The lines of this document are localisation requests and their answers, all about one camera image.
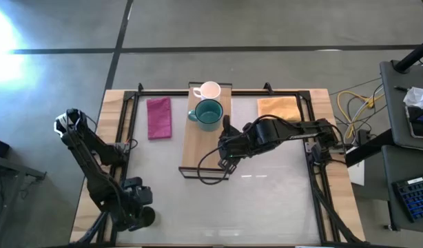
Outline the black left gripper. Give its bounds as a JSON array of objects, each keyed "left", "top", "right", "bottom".
[{"left": 123, "top": 176, "right": 156, "bottom": 233}]

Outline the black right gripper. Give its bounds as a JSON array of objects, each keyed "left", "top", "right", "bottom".
[{"left": 218, "top": 114, "right": 252, "bottom": 175}]

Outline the teal enamel mug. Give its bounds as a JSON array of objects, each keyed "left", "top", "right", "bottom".
[{"left": 187, "top": 99, "right": 225, "bottom": 132}]

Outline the white ceramic mug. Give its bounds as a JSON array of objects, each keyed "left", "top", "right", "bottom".
[{"left": 192, "top": 81, "right": 222, "bottom": 103}]

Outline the orange folded cloth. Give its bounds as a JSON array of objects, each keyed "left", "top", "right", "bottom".
[{"left": 257, "top": 96, "right": 302, "bottom": 122}]

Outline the magenta folded cloth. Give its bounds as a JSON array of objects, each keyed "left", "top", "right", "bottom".
[{"left": 146, "top": 96, "right": 173, "bottom": 141}]

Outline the white paper sheet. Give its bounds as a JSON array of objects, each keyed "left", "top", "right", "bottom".
[{"left": 347, "top": 161, "right": 366, "bottom": 187}]

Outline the grey metal stand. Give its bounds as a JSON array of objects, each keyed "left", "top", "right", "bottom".
[{"left": 0, "top": 154, "right": 47, "bottom": 180}]

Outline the black power adapter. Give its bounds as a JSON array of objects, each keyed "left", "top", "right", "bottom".
[{"left": 357, "top": 129, "right": 371, "bottom": 145}]

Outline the grey desk with tablet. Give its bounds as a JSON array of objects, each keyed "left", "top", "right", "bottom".
[{"left": 379, "top": 60, "right": 423, "bottom": 152}]

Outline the grey desk with keyboard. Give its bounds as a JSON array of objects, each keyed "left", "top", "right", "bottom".
[{"left": 382, "top": 144, "right": 423, "bottom": 234}]

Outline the tablet in grey case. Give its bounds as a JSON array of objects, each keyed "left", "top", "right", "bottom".
[{"left": 405, "top": 103, "right": 423, "bottom": 140}]

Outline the backlit black keyboard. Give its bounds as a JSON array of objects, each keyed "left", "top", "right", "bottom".
[{"left": 392, "top": 174, "right": 423, "bottom": 223}]

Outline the white crumpled tissue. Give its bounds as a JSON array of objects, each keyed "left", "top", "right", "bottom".
[{"left": 402, "top": 86, "right": 423, "bottom": 110}]

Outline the black pole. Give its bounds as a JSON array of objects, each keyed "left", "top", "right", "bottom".
[{"left": 393, "top": 35, "right": 423, "bottom": 74}]

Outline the wooden shelf with black frame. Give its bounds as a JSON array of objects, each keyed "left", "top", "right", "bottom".
[{"left": 178, "top": 81, "right": 233, "bottom": 180}]

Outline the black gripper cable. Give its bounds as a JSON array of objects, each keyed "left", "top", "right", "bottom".
[{"left": 196, "top": 143, "right": 231, "bottom": 186}]

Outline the black metal table frame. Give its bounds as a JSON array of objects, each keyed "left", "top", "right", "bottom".
[{"left": 79, "top": 88, "right": 362, "bottom": 246}]

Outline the yellow cable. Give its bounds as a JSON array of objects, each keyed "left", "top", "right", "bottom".
[{"left": 336, "top": 87, "right": 385, "bottom": 139}]

